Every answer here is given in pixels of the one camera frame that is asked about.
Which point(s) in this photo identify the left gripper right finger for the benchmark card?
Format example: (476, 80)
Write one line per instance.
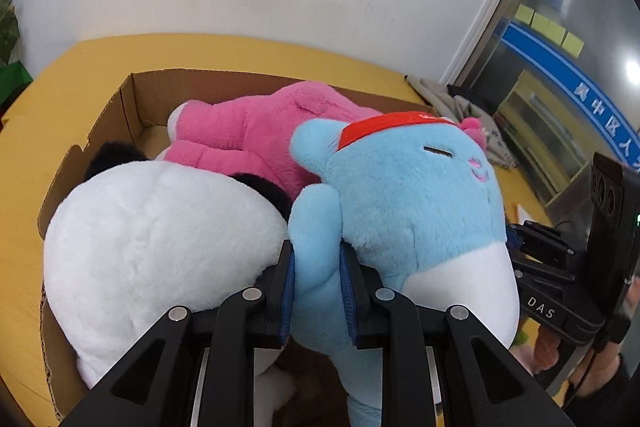
(439, 367)

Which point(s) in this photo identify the light blue plush toy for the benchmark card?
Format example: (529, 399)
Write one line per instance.
(438, 258)

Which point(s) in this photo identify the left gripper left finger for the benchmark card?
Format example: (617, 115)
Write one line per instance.
(196, 368)

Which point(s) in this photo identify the grey folded cloth bag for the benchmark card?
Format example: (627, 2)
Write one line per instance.
(470, 117)

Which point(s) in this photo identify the green potted plant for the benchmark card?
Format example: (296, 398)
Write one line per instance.
(9, 31)

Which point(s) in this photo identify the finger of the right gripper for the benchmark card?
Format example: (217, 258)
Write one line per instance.
(533, 272)
(532, 238)

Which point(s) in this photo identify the brown cardboard box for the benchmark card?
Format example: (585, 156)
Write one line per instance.
(137, 114)

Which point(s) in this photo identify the black tracking camera box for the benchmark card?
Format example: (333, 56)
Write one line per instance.
(605, 270)

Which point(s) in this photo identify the yellow sticky notes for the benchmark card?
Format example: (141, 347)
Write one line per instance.
(552, 31)

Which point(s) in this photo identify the blue banner strip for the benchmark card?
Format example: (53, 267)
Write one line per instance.
(584, 93)

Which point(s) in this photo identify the white plush toy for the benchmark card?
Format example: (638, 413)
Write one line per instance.
(139, 236)

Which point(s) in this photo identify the pink plush bear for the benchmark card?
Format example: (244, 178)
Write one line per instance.
(321, 148)

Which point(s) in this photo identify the green covered side table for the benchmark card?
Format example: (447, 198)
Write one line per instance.
(14, 78)

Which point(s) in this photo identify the dark sleeved right forearm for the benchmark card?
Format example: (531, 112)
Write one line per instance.
(602, 408)

